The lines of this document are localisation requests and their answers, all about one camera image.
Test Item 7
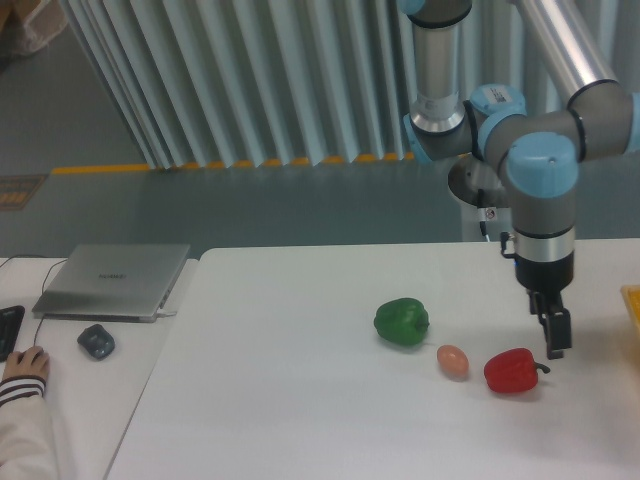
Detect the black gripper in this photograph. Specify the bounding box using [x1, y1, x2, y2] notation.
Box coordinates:
[514, 253, 574, 360]

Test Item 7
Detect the red bell pepper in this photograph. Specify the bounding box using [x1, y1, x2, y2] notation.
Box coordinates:
[484, 348, 550, 394]

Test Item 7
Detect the white striped sleeve forearm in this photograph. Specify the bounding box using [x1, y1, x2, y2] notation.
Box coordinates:
[1, 375, 59, 479]

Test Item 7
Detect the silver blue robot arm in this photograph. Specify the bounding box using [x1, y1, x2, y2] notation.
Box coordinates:
[399, 1, 639, 360]

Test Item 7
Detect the person's hand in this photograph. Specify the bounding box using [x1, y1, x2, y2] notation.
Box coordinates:
[1, 346, 50, 400]

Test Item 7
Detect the yellow basket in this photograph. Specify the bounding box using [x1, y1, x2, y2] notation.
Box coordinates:
[620, 285, 640, 329]

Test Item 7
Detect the brown egg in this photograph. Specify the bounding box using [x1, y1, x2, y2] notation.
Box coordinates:
[436, 345, 469, 379]

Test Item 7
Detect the green bell pepper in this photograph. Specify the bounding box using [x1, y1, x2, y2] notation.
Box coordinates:
[373, 298, 430, 347]

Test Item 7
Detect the white folding partition screen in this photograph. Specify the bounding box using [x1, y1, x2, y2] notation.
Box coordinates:
[62, 1, 639, 169]

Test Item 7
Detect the silver closed laptop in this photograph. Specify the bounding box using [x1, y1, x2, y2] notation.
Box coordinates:
[32, 244, 190, 323]

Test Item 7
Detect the dark grey computer mouse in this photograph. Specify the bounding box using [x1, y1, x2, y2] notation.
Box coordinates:
[77, 324, 116, 361]

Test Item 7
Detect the black keyboard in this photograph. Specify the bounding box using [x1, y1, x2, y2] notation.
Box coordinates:
[0, 305, 25, 363]

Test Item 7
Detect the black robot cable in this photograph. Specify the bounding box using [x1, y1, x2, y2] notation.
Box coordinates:
[476, 188, 494, 244]

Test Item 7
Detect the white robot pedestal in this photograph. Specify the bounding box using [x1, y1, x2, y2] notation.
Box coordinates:
[447, 155, 512, 242]

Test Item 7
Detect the black laptop cable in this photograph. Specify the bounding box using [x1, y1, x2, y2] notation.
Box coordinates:
[0, 255, 69, 351]

